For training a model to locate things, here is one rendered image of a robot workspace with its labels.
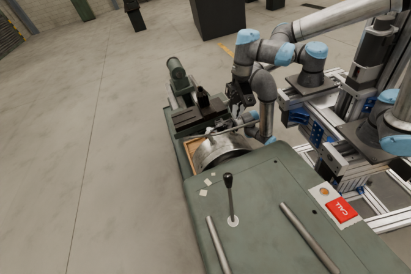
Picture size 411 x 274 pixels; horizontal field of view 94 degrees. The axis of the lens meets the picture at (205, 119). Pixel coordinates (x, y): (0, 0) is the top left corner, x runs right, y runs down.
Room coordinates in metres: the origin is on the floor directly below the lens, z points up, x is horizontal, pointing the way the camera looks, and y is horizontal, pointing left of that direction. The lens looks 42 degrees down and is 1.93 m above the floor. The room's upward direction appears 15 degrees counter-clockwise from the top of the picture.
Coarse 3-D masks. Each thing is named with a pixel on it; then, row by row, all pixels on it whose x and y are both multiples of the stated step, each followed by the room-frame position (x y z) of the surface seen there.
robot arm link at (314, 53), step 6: (312, 42) 0.98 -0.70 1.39; (318, 42) 0.97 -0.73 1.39; (306, 48) 0.94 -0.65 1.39; (312, 48) 0.92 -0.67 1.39; (318, 48) 0.91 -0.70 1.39; (324, 48) 0.90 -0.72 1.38; (300, 54) 0.96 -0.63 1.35; (306, 54) 0.93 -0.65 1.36; (312, 54) 0.90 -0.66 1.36; (318, 54) 0.89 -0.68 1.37; (324, 54) 0.88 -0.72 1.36; (300, 60) 0.96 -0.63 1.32; (306, 60) 0.92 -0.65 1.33; (312, 60) 0.90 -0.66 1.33; (318, 60) 0.88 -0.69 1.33; (324, 60) 0.88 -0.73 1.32; (306, 66) 0.92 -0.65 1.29; (312, 66) 0.90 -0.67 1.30; (318, 66) 0.88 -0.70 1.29; (324, 66) 0.90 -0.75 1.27
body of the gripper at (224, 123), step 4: (220, 120) 0.85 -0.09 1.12; (224, 120) 0.86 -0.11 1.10; (228, 120) 0.85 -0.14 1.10; (232, 120) 0.82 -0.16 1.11; (216, 124) 0.83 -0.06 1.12; (220, 124) 0.82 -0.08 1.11; (224, 124) 0.81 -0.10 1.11; (228, 124) 0.82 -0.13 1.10; (236, 124) 0.80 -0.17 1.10; (220, 128) 0.79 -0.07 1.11; (224, 128) 0.79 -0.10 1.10
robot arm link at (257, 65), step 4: (296, 44) 1.03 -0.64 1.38; (300, 44) 1.02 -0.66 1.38; (304, 44) 1.01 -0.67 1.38; (296, 48) 1.00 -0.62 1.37; (300, 48) 0.99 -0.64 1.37; (296, 52) 0.99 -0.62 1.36; (292, 56) 0.98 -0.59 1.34; (296, 56) 0.98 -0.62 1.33; (292, 60) 0.97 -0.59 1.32; (296, 60) 0.98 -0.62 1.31; (256, 64) 0.86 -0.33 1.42; (260, 64) 0.86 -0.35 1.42; (264, 64) 0.88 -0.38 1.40; (268, 64) 0.89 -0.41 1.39; (272, 64) 0.90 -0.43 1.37; (256, 68) 0.81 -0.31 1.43; (260, 68) 0.80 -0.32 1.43; (264, 68) 0.85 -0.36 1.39; (268, 68) 0.88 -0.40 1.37; (272, 68) 0.89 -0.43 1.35; (276, 68) 0.93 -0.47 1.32; (252, 72) 0.79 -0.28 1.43; (256, 72) 0.78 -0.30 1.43; (252, 76) 0.77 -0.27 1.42; (248, 80) 0.78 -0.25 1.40
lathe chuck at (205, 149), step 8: (216, 136) 0.62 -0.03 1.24; (224, 136) 0.61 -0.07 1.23; (232, 136) 0.61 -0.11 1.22; (240, 136) 0.63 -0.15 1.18; (200, 144) 0.62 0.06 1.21; (208, 144) 0.60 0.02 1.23; (216, 144) 0.58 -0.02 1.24; (224, 144) 0.56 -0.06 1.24; (248, 144) 0.59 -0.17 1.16; (200, 152) 0.59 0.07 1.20; (208, 152) 0.56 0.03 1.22; (200, 160) 0.55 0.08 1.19
